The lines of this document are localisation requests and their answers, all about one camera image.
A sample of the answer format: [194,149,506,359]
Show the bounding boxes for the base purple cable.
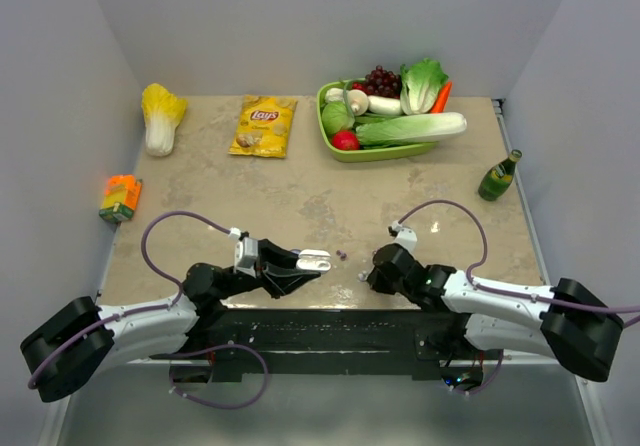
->
[447,350,506,397]
[168,340,270,410]

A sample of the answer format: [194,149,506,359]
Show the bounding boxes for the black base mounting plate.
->
[148,309,498,382]

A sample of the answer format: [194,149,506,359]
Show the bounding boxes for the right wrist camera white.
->
[388,221,418,253]

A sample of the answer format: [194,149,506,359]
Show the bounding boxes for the green lettuce head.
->
[400,58,449,115]

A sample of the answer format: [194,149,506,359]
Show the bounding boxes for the orange juice carton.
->
[99,175,143,224]

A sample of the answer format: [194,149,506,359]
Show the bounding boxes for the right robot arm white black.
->
[367,243,624,382]

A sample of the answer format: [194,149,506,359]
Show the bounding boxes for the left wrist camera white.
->
[228,227,259,277]

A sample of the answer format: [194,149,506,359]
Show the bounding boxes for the white earbud charging case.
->
[296,249,331,274]

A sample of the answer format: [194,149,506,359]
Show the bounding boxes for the green plastic basket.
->
[316,81,438,163]

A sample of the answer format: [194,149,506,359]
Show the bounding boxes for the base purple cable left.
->
[168,340,270,410]

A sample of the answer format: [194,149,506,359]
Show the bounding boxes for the white mushroom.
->
[324,88,369,116]

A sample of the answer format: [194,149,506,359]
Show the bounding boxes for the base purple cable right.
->
[447,350,506,397]

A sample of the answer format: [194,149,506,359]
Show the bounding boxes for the dark red grape bunch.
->
[360,65,402,99]

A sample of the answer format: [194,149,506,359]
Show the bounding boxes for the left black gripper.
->
[216,239,320,300]

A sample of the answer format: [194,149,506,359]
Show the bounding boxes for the yellow napa cabbage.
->
[141,83,188,157]

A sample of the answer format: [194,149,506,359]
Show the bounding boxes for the round green cabbage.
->
[321,101,355,136]

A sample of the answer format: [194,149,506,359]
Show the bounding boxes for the yellow Lays chips bag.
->
[228,95,298,159]

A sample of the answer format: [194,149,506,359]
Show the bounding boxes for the long green white cabbage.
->
[355,112,467,147]

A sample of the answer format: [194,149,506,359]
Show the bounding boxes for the orange carrot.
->
[430,81,453,114]

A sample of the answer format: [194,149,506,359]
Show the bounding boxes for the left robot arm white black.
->
[20,237,331,403]

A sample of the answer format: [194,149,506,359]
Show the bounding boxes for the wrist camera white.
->
[228,227,259,277]
[388,221,418,253]

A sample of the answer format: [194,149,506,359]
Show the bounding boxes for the green Perrier bottle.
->
[478,149,522,201]

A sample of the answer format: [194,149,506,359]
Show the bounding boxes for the white radish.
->
[368,95,404,116]

